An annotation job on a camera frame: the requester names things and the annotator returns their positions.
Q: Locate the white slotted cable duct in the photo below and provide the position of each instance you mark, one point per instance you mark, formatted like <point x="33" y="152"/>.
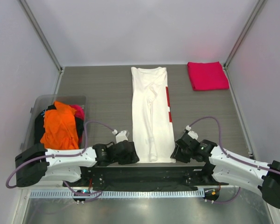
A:
<point x="65" y="193"/>

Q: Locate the folded magenta t-shirt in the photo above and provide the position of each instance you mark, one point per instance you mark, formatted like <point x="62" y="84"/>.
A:
<point x="207" y="76"/>

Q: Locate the aluminium frame post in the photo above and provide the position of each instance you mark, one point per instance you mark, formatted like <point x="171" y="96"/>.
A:
<point x="27" y="10"/>
<point x="244" y="32"/>

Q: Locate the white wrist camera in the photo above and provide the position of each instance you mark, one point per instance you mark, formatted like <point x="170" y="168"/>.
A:
<point x="120" y="136"/>
<point x="191" y="131"/>

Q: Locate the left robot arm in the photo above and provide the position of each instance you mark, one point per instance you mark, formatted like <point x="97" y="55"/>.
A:
<point x="40" y="164"/>

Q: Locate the clear plastic bin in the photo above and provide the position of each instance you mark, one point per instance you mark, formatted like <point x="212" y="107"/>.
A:
<point x="39" y="154"/>

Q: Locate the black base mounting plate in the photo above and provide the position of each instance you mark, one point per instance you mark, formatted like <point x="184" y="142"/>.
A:
<point x="145" y="178"/>

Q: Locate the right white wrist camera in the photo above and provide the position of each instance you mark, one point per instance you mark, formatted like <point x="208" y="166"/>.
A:
<point x="191" y="131"/>

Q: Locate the white t-shirt with red print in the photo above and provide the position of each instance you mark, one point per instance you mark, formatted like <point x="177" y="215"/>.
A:
<point x="153" y="134"/>

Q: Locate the orange t-shirt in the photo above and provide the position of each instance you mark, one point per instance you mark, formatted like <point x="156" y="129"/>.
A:
<point x="60" y="128"/>

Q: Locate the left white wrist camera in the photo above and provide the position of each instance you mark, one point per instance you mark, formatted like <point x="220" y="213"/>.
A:
<point x="120" y="136"/>

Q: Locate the right aluminium frame post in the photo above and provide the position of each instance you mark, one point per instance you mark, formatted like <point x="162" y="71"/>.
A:
<point x="244" y="32"/>

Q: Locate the left aluminium frame post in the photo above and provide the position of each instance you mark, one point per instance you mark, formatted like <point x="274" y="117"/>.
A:
<point x="27" y="10"/>

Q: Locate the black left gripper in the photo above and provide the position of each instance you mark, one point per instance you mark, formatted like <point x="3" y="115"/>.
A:
<point x="132" y="157"/>

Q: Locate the magenta t-shirt in bin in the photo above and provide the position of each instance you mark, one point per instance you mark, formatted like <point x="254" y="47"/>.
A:
<point x="79" y="113"/>

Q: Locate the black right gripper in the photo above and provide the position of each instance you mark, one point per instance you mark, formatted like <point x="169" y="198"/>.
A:
<point x="179" y="157"/>

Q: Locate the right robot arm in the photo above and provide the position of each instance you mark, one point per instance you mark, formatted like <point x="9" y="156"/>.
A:
<point x="224" y="166"/>

